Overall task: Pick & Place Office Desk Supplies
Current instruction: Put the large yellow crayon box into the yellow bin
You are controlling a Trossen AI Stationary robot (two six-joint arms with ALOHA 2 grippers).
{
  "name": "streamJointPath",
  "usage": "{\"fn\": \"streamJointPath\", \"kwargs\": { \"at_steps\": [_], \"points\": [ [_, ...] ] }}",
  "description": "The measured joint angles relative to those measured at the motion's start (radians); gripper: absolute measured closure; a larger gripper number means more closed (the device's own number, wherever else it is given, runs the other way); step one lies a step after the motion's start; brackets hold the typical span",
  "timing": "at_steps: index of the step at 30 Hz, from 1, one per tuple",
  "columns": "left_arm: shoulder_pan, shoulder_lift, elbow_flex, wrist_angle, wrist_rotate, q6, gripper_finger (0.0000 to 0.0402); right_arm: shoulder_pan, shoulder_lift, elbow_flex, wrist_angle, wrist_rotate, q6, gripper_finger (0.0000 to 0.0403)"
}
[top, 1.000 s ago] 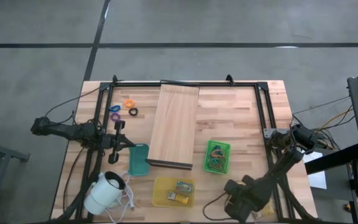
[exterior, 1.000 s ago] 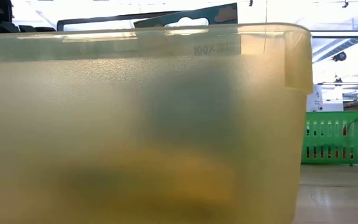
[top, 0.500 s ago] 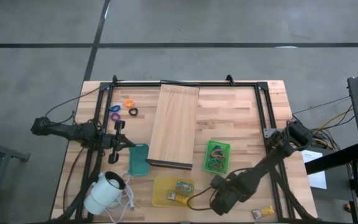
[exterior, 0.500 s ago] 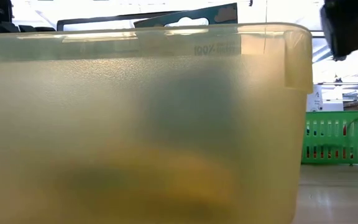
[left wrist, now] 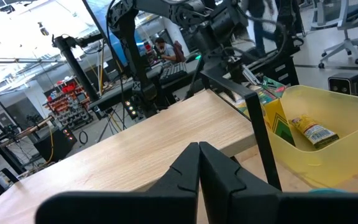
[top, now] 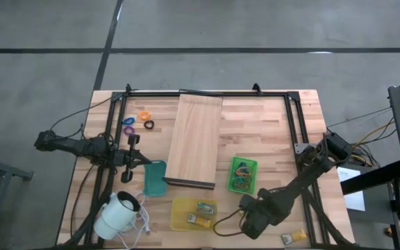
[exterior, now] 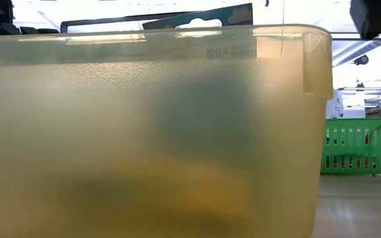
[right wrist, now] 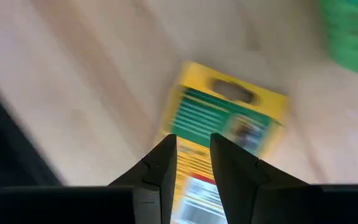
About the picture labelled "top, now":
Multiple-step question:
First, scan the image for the teal plastic tray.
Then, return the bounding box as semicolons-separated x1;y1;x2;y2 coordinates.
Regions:
142;160;168;197

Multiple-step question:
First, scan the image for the wooden riser with black frame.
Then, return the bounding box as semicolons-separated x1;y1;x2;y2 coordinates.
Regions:
162;93;224;191

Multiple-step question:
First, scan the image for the white lamp cable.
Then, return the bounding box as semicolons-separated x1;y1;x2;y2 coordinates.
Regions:
116;190;151;249

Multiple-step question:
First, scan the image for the green crayon box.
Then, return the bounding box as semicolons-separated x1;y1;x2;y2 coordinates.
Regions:
196;201;217;217

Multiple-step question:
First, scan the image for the narrow yellow crayon box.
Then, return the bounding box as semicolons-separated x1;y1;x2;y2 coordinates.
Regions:
187;212;213;229

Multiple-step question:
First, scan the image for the black desk beam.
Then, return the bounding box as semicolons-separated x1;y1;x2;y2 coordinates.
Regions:
340;159;400;196

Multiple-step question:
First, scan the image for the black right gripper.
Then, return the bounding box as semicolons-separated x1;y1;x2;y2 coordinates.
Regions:
238;194;274;241

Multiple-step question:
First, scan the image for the hair ties pile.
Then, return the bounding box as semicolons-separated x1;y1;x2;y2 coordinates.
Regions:
233;178;255;192

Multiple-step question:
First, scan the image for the green plastic tray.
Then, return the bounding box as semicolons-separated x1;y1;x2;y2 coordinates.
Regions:
227;156;258;196

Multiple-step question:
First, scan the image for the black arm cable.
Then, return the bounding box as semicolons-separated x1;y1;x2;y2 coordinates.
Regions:
49;96;116;133

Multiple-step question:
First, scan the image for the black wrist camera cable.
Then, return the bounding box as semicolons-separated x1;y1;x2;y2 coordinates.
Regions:
212;209;245;238

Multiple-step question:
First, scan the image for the small yellow box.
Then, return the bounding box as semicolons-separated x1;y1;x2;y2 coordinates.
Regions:
281;228;308;244

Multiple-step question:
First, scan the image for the yellow cable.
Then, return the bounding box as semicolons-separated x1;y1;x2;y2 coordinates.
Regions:
351;119;395;165

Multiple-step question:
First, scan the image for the white spot lamp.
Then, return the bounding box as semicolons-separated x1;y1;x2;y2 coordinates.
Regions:
93;190;142;240

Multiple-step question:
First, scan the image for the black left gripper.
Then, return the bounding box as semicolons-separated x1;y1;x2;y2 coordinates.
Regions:
111;133;151;184

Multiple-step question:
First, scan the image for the white paper sheet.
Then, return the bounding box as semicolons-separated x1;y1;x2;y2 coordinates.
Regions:
337;166;366;212

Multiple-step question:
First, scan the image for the black aluminium table frame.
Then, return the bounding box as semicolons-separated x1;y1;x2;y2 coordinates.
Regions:
59;83;354;249

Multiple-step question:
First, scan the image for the yellow plastic tray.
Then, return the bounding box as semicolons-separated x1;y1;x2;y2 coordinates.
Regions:
170;197;219;232

